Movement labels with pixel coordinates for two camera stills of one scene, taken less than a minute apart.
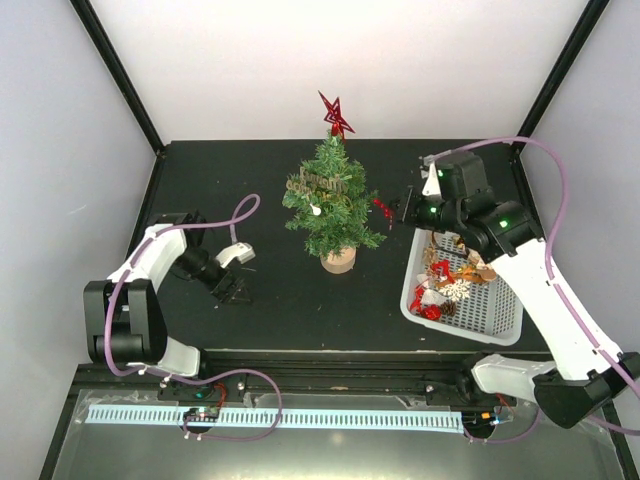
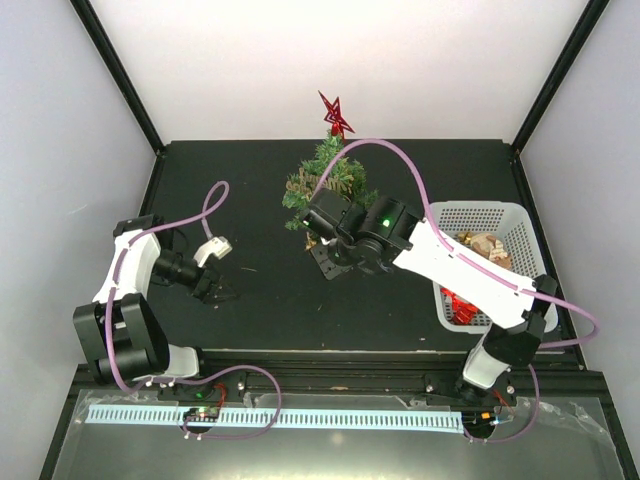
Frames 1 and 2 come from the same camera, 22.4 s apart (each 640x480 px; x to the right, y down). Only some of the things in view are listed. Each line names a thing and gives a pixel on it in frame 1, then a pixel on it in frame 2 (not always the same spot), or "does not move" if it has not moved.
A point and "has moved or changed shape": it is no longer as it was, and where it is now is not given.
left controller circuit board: x=207 y=414 does not move
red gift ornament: x=430 y=311 to x=463 y=312
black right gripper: x=406 y=215 to x=327 y=267
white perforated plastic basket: x=449 y=287 has moved or changed shape
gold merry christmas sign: x=320 y=186 does not move
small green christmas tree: x=330 y=202 does not move
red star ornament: x=335 y=117 does not move
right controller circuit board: x=477 y=418 does not move
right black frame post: x=565 y=62 does not move
